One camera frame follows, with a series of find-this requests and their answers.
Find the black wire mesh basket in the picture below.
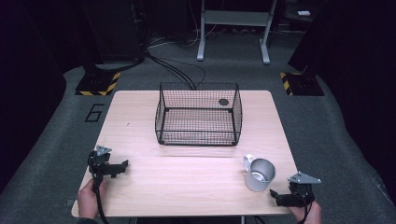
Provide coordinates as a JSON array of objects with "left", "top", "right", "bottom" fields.
[{"left": 154, "top": 81, "right": 244, "bottom": 147}]

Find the bundle of black floor cables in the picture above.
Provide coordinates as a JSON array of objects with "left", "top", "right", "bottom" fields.
[{"left": 145, "top": 50, "right": 207, "bottom": 91}]

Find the black cabinet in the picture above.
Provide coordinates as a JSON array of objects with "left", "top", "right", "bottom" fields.
[{"left": 79, "top": 0, "right": 148, "bottom": 64}]

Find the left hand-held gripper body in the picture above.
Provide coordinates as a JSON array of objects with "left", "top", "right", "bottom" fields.
[{"left": 88, "top": 145, "right": 114, "bottom": 188}]

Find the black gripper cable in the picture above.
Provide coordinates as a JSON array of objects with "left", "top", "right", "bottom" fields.
[
  {"left": 292, "top": 186, "right": 314, "bottom": 224},
  {"left": 88, "top": 151, "right": 110, "bottom": 224}
]

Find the person's right hand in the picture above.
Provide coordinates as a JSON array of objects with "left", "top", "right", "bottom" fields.
[{"left": 288, "top": 200, "right": 323, "bottom": 224}]

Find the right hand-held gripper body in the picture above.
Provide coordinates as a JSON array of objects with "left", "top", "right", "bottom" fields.
[{"left": 287, "top": 171, "right": 322, "bottom": 208}]

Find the silver metal cup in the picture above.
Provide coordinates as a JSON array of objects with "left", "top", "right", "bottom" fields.
[{"left": 242, "top": 153, "right": 276, "bottom": 193}]

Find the black base with hazard stripes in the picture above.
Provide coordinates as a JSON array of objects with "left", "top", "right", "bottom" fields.
[
  {"left": 278, "top": 71, "right": 325, "bottom": 97},
  {"left": 75, "top": 71, "right": 121, "bottom": 97}
]

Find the person's left hand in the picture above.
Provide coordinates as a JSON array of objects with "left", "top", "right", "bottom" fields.
[{"left": 77, "top": 178, "right": 108, "bottom": 220}]

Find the white metal stand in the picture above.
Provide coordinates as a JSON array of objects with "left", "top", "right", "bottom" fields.
[{"left": 196, "top": 0, "right": 278, "bottom": 65}]

